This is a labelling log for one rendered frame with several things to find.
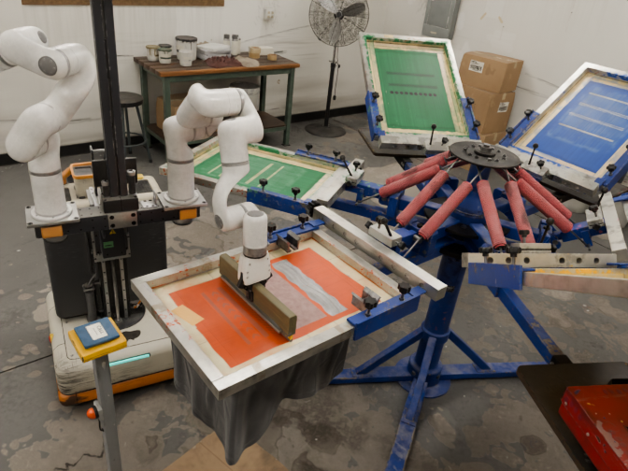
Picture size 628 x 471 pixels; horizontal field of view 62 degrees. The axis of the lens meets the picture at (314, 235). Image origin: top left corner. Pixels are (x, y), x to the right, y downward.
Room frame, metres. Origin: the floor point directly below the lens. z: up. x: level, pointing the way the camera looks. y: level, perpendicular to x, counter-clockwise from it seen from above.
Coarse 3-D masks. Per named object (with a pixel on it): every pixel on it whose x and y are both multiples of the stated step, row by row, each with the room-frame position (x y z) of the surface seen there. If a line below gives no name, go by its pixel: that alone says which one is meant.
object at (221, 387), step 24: (192, 264) 1.54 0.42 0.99; (216, 264) 1.59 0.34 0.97; (360, 264) 1.67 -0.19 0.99; (144, 288) 1.37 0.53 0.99; (384, 288) 1.57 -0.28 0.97; (168, 312) 1.27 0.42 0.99; (312, 336) 1.23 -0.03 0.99; (336, 336) 1.25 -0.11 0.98; (192, 360) 1.09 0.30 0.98; (264, 360) 1.11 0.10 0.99; (288, 360) 1.13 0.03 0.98; (216, 384) 1.00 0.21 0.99; (240, 384) 1.02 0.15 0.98
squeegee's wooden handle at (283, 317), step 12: (228, 264) 1.48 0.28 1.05; (228, 276) 1.48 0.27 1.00; (252, 288) 1.37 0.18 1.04; (264, 288) 1.36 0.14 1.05; (264, 300) 1.32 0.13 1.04; (276, 300) 1.31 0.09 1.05; (264, 312) 1.32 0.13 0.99; (276, 312) 1.28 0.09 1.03; (288, 312) 1.26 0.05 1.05; (288, 324) 1.23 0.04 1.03; (288, 336) 1.23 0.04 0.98
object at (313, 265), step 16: (288, 256) 1.73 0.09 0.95; (304, 256) 1.74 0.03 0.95; (320, 256) 1.75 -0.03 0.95; (272, 272) 1.60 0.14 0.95; (304, 272) 1.63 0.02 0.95; (320, 272) 1.64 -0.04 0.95; (336, 272) 1.66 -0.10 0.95; (192, 288) 1.45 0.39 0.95; (208, 288) 1.46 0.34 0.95; (272, 288) 1.51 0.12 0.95; (288, 288) 1.52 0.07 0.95; (176, 304) 1.36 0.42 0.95; (192, 304) 1.37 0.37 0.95; (208, 320) 1.30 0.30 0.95
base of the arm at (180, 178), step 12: (168, 168) 1.73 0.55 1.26; (180, 168) 1.71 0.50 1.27; (192, 168) 1.74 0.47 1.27; (168, 180) 1.73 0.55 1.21; (180, 180) 1.71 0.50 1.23; (192, 180) 1.74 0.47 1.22; (168, 192) 1.73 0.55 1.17; (180, 192) 1.71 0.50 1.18; (192, 192) 1.74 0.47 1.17; (180, 204) 1.70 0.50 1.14
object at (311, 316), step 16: (336, 288) 1.55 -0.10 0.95; (352, 288) 1.56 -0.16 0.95; (288, 304) 1.43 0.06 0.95; (304, 304) 1.44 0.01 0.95; (304, 320) 1.35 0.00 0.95; (320, 320) 1.36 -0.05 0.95; (208, 336) 1.22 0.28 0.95; (224, 336) 1.23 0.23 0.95; (272, 336) 1.25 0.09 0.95; (224, 352) 1.16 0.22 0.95; (240, 352) 1.17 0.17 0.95; (256, 352) 1.18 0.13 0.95
